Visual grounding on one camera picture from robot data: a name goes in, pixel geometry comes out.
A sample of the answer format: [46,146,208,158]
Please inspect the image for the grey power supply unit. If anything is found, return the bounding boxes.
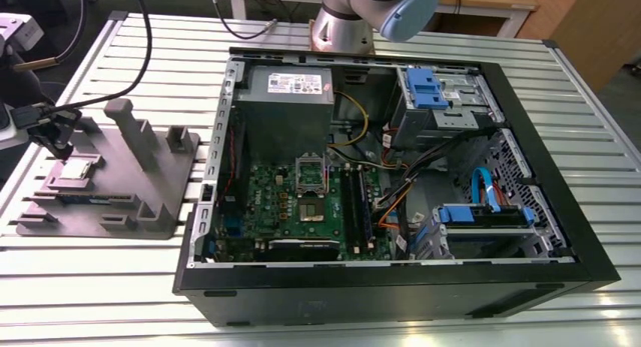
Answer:
[234,65,338,164]

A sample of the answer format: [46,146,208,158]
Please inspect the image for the yellow black power wires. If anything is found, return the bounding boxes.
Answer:
[328,90,372,149]

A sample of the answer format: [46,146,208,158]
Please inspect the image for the cable with brass ferrule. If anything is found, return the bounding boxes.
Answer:
[12,56,60,72]

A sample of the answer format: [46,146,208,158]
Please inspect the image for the CPU socket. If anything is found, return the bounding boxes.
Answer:
[299,200,328,223]

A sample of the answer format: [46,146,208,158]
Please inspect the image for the cable with metal plug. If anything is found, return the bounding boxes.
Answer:
[208,0,280,41]

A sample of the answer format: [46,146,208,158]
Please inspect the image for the black RAM slot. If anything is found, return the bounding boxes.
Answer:
[342,164,358,252]
[346,164,363,252]
[352,164,370,250]

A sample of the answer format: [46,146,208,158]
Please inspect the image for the white table frame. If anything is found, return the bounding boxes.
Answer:
[79,0,251,20]

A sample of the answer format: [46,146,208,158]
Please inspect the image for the blue disk wire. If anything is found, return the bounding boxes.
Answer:
[470,166,506,215]

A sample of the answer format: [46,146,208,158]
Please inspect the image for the black white wire bundle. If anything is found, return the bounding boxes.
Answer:
[328,142,402,171]

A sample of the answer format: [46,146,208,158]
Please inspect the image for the black graphics card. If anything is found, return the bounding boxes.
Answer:
[254,237,343,262]

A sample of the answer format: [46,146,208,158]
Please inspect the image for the brown wooden cabinet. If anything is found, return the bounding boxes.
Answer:
[515,0,641,95]

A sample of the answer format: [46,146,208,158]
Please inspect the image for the blue drive bracket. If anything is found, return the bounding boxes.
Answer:
[414,86,451,110]
[406,68,438,97]

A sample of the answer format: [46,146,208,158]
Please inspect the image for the grey parts rack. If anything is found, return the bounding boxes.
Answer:
[15,98,203,241]

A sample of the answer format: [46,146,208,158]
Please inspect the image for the orange wire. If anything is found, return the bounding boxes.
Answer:
[378,200,408,234]

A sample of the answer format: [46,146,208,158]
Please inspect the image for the wooden desk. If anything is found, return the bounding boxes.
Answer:
[435,0,542,40]

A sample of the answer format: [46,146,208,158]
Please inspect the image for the blue drive rails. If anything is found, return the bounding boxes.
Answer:
[406,217,436,261]

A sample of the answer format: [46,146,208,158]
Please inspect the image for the black camera cable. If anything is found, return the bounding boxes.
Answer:
[12,0,155,129]

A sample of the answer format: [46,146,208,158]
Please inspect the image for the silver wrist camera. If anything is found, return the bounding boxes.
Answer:
[0,12,43,50]

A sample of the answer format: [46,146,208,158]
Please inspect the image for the white power supply label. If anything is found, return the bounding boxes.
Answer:
[267,72,323,95]

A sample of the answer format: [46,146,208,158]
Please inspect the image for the green motherboard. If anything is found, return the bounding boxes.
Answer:
[215,162,402,261]

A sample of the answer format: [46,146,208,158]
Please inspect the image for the metal drive cage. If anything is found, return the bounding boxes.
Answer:
[390,65,507,149]

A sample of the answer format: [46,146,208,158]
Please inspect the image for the metal disk bay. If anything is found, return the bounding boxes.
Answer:
[408,204,575,264]

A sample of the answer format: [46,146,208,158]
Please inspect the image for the silver CPU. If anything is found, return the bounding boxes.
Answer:
[59,159,95,180]

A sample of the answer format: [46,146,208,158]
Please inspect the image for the black PC case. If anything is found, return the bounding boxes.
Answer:
[172,46,623,327]

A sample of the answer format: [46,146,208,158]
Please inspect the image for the metal socket cover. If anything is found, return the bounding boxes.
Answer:
[295,157,330,195]

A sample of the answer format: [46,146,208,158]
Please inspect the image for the hard disk in blue carrier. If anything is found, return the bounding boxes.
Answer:
[434,204,536,230]

